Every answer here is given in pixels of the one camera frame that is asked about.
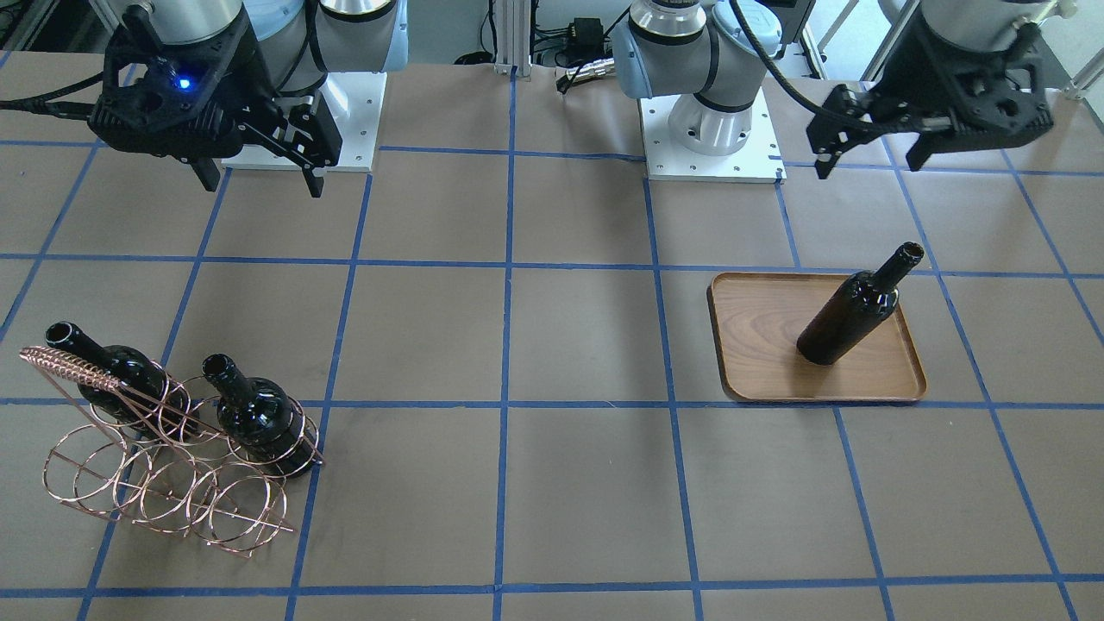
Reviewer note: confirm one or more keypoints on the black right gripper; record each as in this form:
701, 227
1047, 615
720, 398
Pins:
247, 71

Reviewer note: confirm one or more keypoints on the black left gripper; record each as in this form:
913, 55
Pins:
907, 67

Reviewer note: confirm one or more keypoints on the dark wine bottle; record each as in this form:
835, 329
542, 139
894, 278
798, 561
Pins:
129, 365
860, 304

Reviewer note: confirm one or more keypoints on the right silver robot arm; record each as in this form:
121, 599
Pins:
302, 41

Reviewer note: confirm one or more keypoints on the wooden tray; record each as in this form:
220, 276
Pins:
792, 337

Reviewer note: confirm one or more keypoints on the dark wine bottle end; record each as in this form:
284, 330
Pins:
265, 426

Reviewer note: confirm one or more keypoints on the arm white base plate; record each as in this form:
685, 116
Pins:
356, 101
686, 141

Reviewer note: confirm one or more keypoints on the copper wire bottle basket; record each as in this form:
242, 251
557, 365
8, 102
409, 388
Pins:
186, 482

